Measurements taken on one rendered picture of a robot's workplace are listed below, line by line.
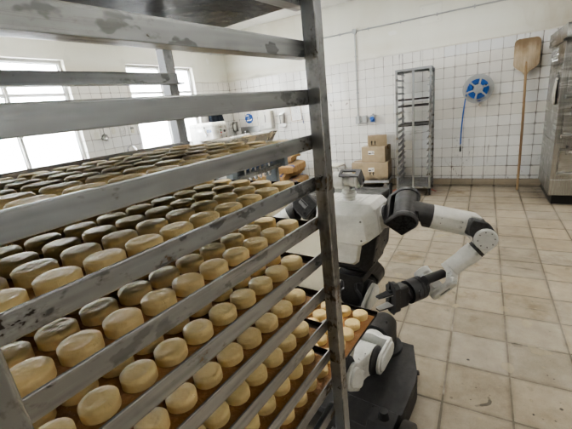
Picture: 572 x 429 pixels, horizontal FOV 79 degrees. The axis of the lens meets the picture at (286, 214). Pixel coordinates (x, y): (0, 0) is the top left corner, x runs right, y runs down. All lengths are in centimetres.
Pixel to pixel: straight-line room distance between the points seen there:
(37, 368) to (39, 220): 18
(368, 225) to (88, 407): 106
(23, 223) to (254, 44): 42
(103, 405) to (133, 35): 45
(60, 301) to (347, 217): 109
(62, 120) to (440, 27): 598
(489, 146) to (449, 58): 145
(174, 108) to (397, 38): 590
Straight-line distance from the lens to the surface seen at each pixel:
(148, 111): 46
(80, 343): 51
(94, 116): 43
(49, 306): 43
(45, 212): 41
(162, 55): 104
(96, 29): 45
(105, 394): 57
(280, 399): 88
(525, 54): 609
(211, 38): 55
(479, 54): 613
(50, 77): 88
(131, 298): 59
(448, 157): 622
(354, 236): 137
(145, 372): 57
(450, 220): 137
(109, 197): 43
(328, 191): 75
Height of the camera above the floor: 149
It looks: 17 degrees down
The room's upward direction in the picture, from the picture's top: 6 degrees counter-clockwise
